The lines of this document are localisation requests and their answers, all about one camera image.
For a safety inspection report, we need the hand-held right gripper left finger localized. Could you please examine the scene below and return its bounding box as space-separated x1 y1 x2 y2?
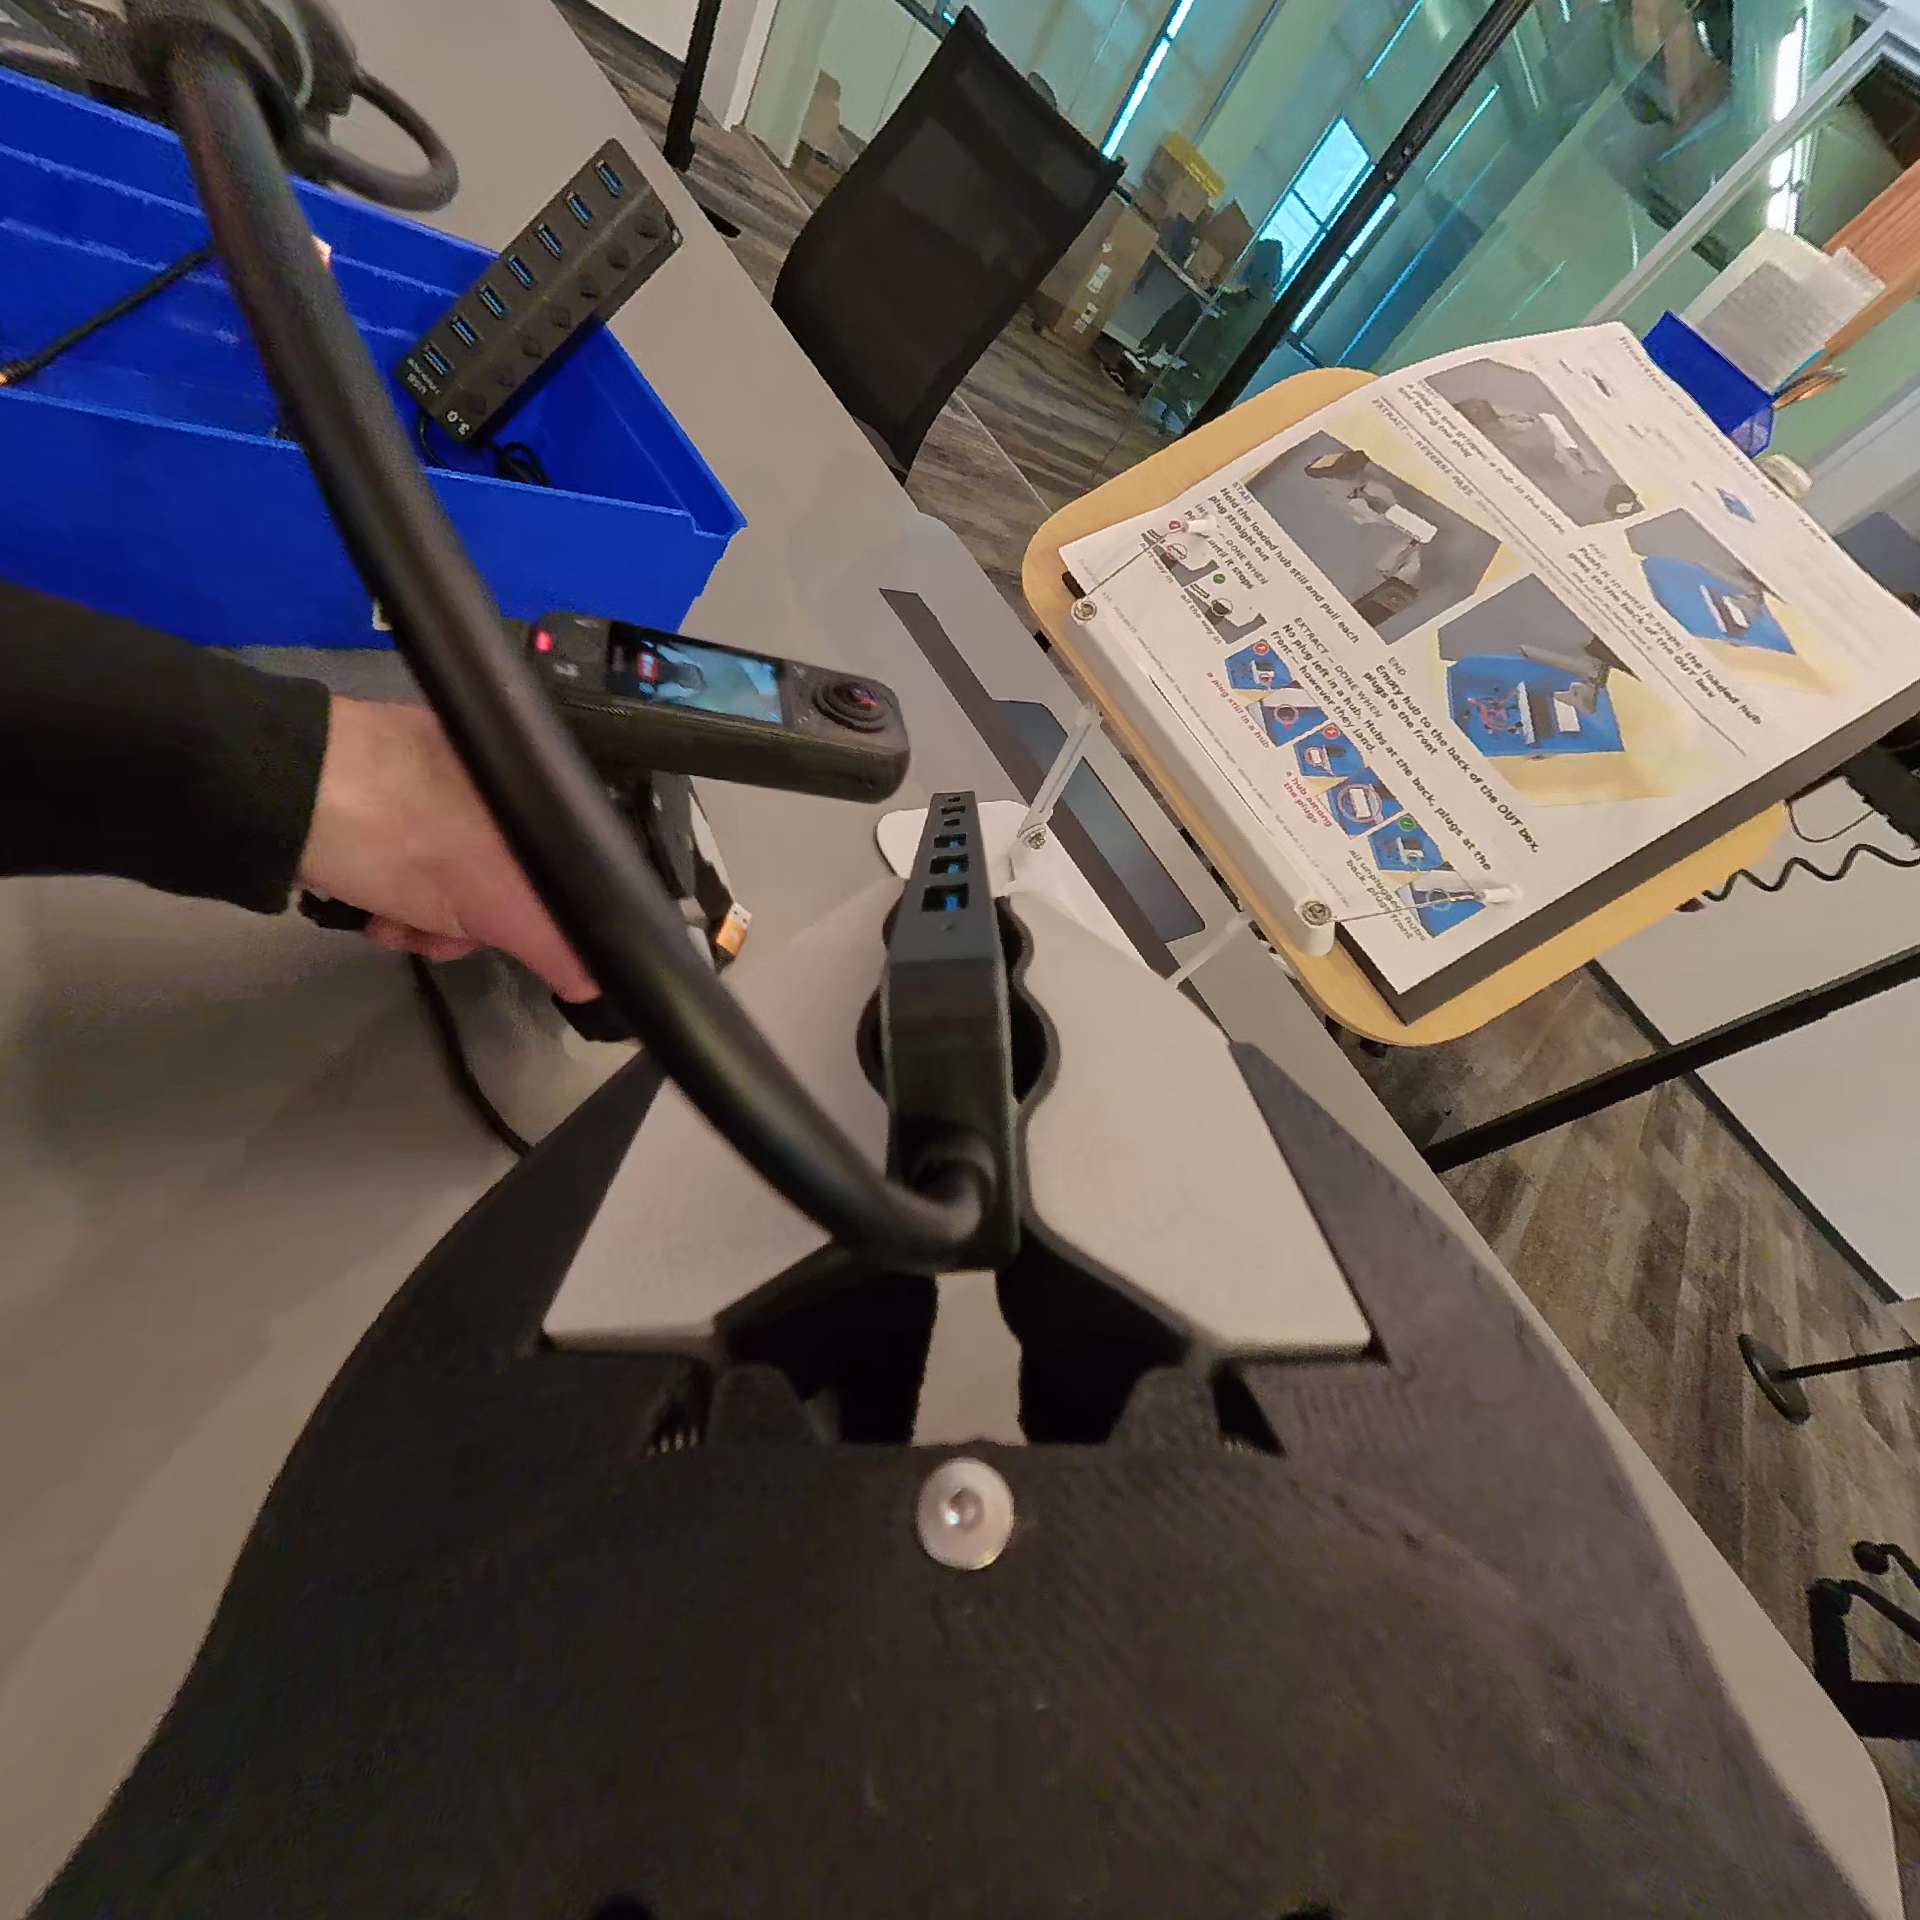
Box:
542 879 941 1367

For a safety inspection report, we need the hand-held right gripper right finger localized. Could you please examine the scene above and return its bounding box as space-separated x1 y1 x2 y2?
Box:
992 890 1377 1372

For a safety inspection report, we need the blue plastic bin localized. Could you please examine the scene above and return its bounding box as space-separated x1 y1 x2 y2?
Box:
0 67 746 652

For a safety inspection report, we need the thick black hub cable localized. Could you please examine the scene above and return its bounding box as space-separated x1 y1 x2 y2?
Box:
155 0 1000 1269

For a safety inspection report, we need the person's left forearm black sleeve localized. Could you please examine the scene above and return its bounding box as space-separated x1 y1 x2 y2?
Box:
0 582 335 921

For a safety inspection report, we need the black seven-port usb hub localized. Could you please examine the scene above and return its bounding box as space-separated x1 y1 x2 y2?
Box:
399 140 686 450

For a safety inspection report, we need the person's left hand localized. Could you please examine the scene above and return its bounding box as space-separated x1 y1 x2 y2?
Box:
296 692 602 1003

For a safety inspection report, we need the instruction sheet on clipboard stand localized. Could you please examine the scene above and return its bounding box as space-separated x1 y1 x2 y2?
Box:
1023 364 1790 1049

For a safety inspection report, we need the black mesh office chair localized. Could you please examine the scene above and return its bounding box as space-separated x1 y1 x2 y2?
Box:
770 6 1125 486

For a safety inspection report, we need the brown cardboard box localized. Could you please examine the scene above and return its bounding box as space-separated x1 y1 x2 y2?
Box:
1034 191 1154 353

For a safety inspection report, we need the black floor stand base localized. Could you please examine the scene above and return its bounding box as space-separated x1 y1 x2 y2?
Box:
1736 1332 1920 1423

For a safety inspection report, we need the printed instruction sheet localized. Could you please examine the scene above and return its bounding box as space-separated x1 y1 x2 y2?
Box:
1059 319 1828 999

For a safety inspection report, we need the black plastic object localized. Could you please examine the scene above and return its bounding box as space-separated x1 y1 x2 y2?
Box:
1804 1539 1920 1741

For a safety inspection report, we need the small blue bin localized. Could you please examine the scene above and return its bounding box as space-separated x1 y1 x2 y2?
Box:
1643 308 1785 450

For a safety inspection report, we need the black desk frame bar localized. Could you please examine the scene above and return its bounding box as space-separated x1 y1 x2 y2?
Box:
1424 959 1920 1174

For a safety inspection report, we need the black looped cable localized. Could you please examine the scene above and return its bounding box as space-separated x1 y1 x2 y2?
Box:
277 67 461 215

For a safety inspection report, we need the black curly cable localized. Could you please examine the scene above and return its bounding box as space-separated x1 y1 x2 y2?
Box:
1695 786 1920 907

